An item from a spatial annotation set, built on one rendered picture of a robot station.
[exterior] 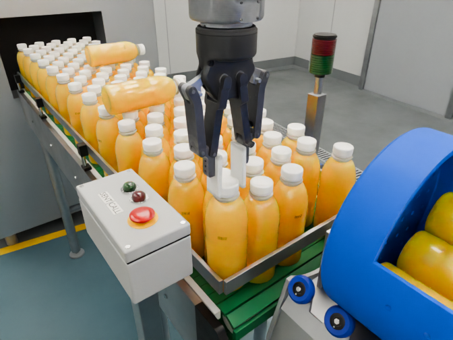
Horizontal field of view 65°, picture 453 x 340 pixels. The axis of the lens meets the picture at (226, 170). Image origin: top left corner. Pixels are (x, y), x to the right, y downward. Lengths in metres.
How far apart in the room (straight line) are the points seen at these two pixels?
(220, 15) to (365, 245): 0.30
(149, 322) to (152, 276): 0.21
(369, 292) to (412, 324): 0.05
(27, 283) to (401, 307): 1.93
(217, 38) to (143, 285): 0.34
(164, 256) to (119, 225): 0.08
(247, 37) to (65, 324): 1.66
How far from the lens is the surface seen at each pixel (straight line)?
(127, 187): 0.59
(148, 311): 0.71
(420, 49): 4.53
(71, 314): 1.94
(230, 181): 0.54
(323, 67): 1.02
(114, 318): 1.86
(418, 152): 0.47
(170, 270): 0.55
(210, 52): 0.44
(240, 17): 0.42
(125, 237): 0.51
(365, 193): 0.45
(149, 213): 0.52
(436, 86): 4.46
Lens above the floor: 1.42
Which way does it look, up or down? 30 degrees down
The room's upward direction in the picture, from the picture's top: straight up
